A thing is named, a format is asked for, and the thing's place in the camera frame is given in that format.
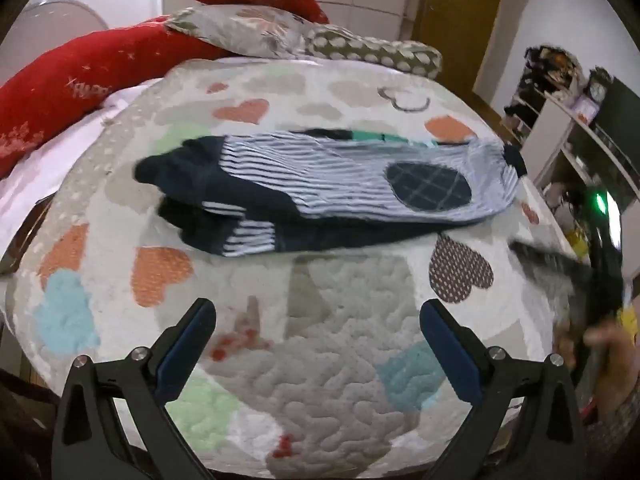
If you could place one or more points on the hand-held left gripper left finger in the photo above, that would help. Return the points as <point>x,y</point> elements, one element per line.
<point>186,347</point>

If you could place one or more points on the striped navy pants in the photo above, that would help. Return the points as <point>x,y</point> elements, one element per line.
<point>310,185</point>

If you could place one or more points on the person's right hand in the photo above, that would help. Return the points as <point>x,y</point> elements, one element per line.
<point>612,332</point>

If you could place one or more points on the floral grey pillow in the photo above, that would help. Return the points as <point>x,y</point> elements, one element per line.
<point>245,30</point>

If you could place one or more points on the dark screen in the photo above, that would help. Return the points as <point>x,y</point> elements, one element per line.
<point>620,120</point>

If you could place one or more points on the dark mantel clock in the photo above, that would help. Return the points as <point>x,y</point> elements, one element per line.
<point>597,87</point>

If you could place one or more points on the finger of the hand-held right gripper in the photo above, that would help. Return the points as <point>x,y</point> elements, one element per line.
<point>545,262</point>

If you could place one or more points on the white bed sheet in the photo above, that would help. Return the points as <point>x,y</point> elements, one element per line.
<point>55,160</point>

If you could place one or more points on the wooden door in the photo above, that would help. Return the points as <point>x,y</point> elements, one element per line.
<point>457,15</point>

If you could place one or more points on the dark wooden bed frame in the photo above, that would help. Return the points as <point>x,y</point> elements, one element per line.
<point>22,240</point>

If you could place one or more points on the olive dotted pillow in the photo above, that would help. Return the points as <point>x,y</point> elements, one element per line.
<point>380,52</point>

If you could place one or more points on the white rounded headboard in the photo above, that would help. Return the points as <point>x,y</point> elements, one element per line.
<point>45,35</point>

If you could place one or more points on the long red pillow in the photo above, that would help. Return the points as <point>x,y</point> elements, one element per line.
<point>75,80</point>

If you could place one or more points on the heart print quilt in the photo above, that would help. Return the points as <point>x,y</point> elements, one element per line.
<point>320,320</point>

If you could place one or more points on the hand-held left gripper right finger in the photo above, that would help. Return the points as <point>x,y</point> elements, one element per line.
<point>450,347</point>

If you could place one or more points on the white shelf unit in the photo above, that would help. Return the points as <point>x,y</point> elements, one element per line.
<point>550,125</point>

